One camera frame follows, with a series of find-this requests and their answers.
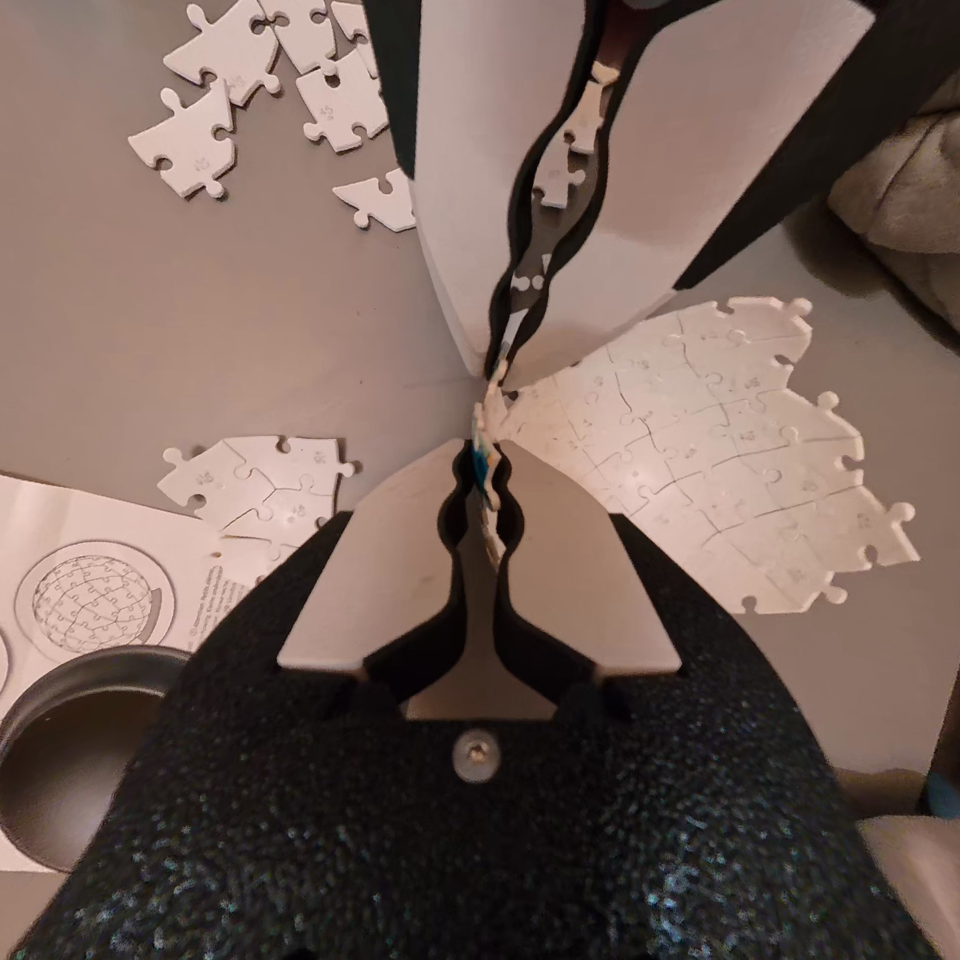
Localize scattered loose white puzzle pieces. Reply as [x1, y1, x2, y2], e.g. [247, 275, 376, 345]
[127, 0, 622, 295]

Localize white paper instruction sheet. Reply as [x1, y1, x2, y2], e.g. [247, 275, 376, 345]
[0, 472, 301, 879]

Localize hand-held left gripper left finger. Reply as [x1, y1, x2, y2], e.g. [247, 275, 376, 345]
[277, 438, 477, 704]

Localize large assembled white puzzle section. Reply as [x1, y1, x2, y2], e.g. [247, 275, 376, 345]
[472, 296, 921, 618]

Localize black round ball stand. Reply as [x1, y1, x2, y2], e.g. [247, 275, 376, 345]
[0, 646, 194, 873]

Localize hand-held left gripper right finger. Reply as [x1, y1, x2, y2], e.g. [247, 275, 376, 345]
[489, 442, 684, 704]

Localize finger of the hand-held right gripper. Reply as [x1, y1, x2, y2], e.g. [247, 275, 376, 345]
[414, 0, 592, 374]
[498, 0, 877, 395]

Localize small assembled white puzzle section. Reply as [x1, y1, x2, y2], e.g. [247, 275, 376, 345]
[156, 435, 363, 543]

